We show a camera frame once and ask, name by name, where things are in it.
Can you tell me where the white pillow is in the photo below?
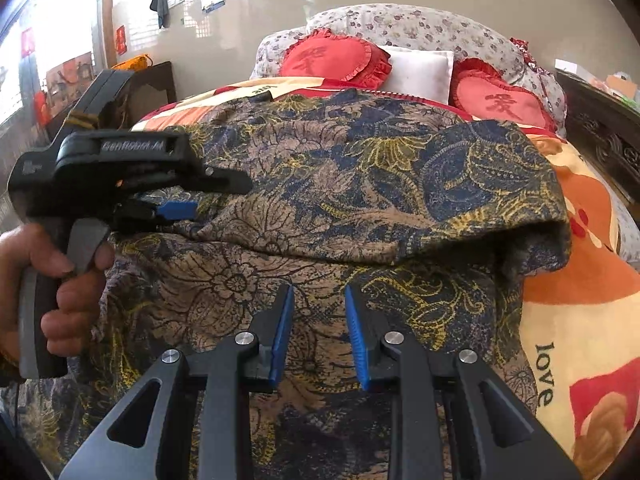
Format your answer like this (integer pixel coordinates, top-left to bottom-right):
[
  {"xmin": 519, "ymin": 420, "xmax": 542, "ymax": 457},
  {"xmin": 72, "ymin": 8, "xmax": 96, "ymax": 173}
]
[{"xmin": 380, "ymin": 46, "xmax": 456, "ymax": 106}]

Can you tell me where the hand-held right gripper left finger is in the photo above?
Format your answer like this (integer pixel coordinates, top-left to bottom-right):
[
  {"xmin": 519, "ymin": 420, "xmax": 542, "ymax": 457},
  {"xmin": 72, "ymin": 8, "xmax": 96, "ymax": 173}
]
[{"xmin": 59, "ymin": 284, "xmax": 296, "ymax": 480}]

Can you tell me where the colourful wall poster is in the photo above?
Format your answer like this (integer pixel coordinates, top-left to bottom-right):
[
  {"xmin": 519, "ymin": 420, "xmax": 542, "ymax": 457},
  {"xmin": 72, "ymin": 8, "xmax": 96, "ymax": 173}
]
[{"xmin": 44, "ymin": 52, "xmax": 96, "ymax": 98}]

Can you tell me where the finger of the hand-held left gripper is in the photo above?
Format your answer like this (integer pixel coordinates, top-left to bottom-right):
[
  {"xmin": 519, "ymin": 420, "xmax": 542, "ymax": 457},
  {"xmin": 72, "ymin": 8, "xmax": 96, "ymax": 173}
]
[
  {"xmin": 190, "ymin": 166, "xmax": 254, "ymax": 196},
  {"xmin": 114, "ymin": 200, "xmax": 201, "ymax": 234}
]

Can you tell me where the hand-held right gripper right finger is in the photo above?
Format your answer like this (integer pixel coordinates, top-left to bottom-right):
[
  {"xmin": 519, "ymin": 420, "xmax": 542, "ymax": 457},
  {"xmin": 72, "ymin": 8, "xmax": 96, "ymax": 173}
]
[{"xmin": 344, "ymin": 285, "xmax": 583, "ymax": 480}]

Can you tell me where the dark hanging towel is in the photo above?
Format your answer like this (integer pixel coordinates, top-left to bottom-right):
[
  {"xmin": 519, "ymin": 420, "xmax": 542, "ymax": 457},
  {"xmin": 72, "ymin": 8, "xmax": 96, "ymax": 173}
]
[{"xmin": 150, "ymin": 0, "xmax": 171, "ymax": 30}]

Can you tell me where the red heart-shaped pillow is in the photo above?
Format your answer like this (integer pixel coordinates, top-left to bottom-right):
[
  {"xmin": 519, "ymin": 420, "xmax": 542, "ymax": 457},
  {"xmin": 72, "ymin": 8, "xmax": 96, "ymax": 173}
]
[
  {"xmin": 450, "ymin": 57, "xmax": 558, "ymax": 132},
  {"xmin": 279, "ymin": 29, "xmax": 393, "ymax": 92}
]

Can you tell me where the person's left hand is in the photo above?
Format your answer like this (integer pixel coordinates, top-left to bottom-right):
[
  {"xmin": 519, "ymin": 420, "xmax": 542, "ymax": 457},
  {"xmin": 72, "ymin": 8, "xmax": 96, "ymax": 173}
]
[{"xmin": 0, "ymin": 224, "xmax": 117, "ymax": 362}]

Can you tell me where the orange red printed blanket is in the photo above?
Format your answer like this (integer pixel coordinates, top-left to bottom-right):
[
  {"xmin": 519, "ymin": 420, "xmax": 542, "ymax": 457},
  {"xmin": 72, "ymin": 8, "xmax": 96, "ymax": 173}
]
[{"xmin": 130, "ymin": 77, "xmax": 640, "ymax": 480}]

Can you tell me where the dark wooden nightstand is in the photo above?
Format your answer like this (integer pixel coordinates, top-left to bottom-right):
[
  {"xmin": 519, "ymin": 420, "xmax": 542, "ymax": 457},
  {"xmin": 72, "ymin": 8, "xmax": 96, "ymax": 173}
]
[{"xmin": 47, "ymin": 61, "xmax": 177, "ymax": 141}]

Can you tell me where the brown blue floral patterned garment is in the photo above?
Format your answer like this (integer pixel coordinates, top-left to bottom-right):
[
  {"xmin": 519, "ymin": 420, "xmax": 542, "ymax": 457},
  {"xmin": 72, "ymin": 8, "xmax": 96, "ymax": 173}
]
[{"xmin": 15, "ymin": 87, "xmax": 573, "ymax": 480}]

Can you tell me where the carved dark wooden cabinet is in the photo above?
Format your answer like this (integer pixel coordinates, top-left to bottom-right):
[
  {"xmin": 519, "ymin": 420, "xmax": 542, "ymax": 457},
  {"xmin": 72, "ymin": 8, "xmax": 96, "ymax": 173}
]
[{"xmin": 555, "ymin": 60, "xmax": 640, "ymax": 207}]

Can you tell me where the yellow object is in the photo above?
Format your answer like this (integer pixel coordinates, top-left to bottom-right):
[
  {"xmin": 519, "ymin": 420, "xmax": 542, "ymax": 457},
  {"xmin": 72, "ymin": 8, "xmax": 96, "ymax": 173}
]
[{"xmin": 111, "ymin": 55, "xmax": 151, "ymax": 71}]

